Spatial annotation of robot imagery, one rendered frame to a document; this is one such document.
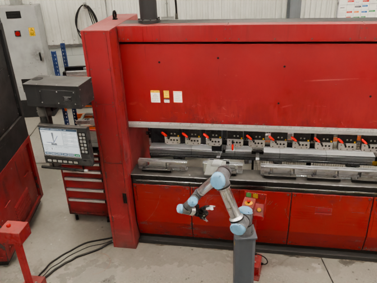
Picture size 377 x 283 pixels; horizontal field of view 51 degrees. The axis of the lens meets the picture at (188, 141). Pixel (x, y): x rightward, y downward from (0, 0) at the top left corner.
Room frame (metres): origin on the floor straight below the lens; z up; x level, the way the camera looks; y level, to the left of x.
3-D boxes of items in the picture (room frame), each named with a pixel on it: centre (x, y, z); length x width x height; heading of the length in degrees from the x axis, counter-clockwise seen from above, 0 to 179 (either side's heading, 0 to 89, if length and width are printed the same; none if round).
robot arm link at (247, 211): (2.59, -0.43, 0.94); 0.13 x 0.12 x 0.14; 154
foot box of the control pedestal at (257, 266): (2.95, -0.56, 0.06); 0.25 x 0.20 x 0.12; 161
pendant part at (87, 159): (3.07, 1.03, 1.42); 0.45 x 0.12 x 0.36; 75
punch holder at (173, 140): (3.49, 0.15, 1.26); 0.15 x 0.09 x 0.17; 79
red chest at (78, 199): (4.03, 1.14, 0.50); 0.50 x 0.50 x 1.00; 79
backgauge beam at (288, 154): (3.64, -0.72, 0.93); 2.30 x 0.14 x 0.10; 79
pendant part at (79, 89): (3.17, 1.05, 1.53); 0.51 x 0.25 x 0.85; 75
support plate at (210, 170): (3.27, -0.24, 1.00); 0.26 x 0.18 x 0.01; 169
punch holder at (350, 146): (3.20, -1.43, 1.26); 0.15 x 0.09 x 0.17; 79
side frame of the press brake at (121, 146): (3.76, 0.66, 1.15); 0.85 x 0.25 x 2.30; 169
